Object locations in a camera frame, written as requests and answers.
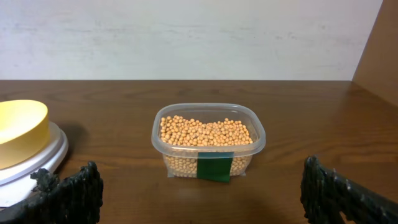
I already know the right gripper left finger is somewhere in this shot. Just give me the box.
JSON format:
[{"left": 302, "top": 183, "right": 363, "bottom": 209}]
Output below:
[{"left": 1, "top": 161, "right": 104, "bottom": 224}]

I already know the clear plastic container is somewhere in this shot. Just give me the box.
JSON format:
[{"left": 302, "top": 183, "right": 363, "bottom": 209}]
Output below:
[{"left": 151, "top": 103, "right": 266, "bottom": 182}]

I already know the yellow plastic bowl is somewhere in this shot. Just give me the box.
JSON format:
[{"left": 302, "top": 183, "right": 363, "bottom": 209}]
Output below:
[{"left": 1, "top": 100, "right": 49, "bottom": 169}]

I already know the green tape label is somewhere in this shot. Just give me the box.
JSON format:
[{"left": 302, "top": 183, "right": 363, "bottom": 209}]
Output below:
[{"left": 197, "top": 152, "right": 234, "bottom": 182}]

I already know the white digital kitchen scale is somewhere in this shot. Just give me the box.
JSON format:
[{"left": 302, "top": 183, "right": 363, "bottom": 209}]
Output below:
[{"left": 1, "top": 122, "right": 68, "bottom": 208}]

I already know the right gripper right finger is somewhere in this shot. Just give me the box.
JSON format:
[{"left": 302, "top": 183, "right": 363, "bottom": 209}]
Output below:
[{"left": 300, "top": 156, "right": 397, "bottom": 224}]

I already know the soybeans pile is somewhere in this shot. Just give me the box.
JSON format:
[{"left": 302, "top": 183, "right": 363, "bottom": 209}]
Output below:
[{"left": 158, "top": 115, "right": 254, "bottom": 178}]

